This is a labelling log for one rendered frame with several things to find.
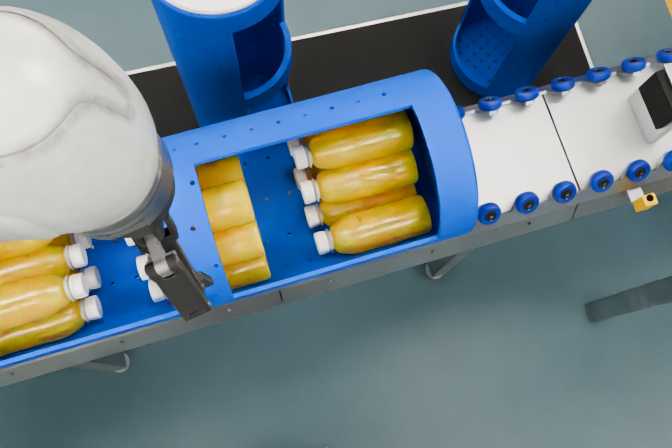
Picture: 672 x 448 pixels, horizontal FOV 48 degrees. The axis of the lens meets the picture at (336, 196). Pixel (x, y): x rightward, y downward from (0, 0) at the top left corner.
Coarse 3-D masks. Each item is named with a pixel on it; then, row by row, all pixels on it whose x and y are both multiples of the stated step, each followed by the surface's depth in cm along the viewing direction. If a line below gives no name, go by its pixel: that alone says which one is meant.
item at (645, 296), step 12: (636, 288) 196; (648, 288) 189; (660, 288) 184; (600, 300) 220; (612, 300) 212; (624, 300) 204; (636, 300) 198; (648, 300) 191; (660, 300) 185; (588, 312) 231; (600, 312) 222; (612, 312) 214; (624, 312) 206
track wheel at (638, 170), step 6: (636, 162) 140; (642, 162) 139; (630, 168) 140; (636, 168) 139; (642, 168) 140; (648, 168) 140; (630, 174) 140; (636, 174) 140; (642, 174) 140; (648, 174) 141; (636, 180) 141
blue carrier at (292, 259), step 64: (256, 128) 114; (320, 128) 113; (448, 128) 113; (192, 192) 108; (256, 192) 136; (448, 192) 114; (128, 256) 133; (192, 256) 109; (320, 256) 131; (384, 256) 122; (128, 320) 124
